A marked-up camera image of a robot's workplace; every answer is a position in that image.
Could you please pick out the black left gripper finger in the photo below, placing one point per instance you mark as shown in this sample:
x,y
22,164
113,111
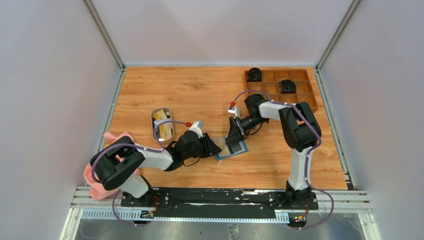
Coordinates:
x,y
206,140
212,149

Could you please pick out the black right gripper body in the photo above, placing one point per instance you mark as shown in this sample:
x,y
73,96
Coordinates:
x,y
249,122

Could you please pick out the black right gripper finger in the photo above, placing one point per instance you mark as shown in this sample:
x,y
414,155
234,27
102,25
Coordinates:
x,y
233,126
235,136

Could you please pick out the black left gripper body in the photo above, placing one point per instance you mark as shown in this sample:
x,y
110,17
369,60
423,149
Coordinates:
x,y
200,149

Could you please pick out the blue leather card holder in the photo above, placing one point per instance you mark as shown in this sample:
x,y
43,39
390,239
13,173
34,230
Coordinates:
x,y
239,149

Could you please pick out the gold card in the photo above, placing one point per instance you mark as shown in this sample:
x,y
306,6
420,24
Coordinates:
x,y
221,143
161,114

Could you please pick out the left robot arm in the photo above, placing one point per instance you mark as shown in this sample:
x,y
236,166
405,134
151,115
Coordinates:
x,y
116,168

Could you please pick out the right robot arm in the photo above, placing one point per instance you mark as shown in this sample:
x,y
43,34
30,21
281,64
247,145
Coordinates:
x,y
301,133

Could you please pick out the black rosette top left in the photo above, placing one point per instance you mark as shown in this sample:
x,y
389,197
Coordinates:
x,y
254,75

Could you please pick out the black rosette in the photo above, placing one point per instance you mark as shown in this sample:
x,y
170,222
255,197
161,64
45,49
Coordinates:
x,y
254,75
287,86

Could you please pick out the wooden compartment tray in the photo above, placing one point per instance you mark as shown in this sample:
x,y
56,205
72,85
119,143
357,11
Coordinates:
x,y
270,85

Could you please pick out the black rosette middle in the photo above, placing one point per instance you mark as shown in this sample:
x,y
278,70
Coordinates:
x,y
287,86

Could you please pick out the pink cloth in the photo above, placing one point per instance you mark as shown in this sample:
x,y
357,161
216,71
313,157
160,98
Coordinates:
x,y
97,191

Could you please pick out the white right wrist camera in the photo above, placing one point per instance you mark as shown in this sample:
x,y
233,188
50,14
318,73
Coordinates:
x,y
234,111

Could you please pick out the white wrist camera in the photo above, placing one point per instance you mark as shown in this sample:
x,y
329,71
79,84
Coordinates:
x,y
234,111
197,128

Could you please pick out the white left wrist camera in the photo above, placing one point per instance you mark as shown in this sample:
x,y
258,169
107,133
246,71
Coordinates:
x,y
197,128

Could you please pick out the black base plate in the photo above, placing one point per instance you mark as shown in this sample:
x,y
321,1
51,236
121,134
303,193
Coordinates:
x,y
215,203

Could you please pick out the aluminium frame rail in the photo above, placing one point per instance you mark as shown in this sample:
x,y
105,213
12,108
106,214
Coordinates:
x,y
332,201

